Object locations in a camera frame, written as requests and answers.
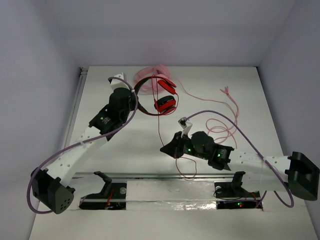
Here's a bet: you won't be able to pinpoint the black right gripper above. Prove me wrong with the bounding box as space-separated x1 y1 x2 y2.
160 131 209 161

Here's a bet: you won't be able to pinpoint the red black headphones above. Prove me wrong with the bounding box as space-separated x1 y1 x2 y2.
133 74 198 180

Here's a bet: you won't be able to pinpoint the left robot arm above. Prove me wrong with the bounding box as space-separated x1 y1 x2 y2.
26 87 139 215

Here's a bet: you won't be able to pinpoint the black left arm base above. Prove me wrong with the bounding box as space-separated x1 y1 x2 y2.
79 171 127 211

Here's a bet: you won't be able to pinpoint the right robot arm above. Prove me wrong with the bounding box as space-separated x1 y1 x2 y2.
172 131 320 201

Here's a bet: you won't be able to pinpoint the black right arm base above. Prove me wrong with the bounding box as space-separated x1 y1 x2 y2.
213 171 263 210

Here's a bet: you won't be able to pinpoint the pink headphones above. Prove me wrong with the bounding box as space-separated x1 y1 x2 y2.
133 64 237 145

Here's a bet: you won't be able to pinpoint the silver foil tape strip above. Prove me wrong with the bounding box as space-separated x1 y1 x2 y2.
125 180 217 211

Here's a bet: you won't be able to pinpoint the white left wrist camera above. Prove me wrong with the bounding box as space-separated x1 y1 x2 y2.
108 72 127 91

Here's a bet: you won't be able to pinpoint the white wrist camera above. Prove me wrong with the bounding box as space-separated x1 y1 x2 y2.
178 117 193 138
108 72 127 91

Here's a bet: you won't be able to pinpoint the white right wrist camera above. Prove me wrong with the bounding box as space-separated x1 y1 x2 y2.
178 117 193 138

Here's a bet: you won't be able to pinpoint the aluminium rail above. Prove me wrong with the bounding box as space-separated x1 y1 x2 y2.
72 171 237 180

